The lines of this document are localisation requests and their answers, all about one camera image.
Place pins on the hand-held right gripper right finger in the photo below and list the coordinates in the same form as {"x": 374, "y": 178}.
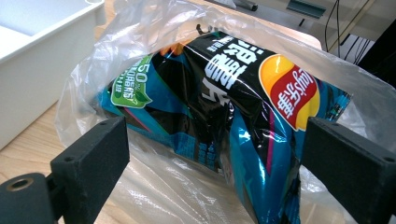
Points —
{"x": 351, "y": 168}

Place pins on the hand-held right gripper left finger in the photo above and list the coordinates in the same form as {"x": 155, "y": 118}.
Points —
{"x": 90, "y": 165}

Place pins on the clear plastic bag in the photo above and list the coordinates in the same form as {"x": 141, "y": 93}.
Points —
{"x": 155, "y": 193}

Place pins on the white plastic tray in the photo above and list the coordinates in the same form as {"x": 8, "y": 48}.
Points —
{"x": 37, "y": 77}

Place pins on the black and blue chip bag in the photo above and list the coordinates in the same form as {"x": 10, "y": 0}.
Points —
{"x": 218, "y": 109}

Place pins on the light wooden desk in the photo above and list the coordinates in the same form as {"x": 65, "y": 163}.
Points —
{"x": 306, "y": 7}

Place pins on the dark object under desk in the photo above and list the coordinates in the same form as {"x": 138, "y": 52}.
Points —
{"x": 247, "y": 4}

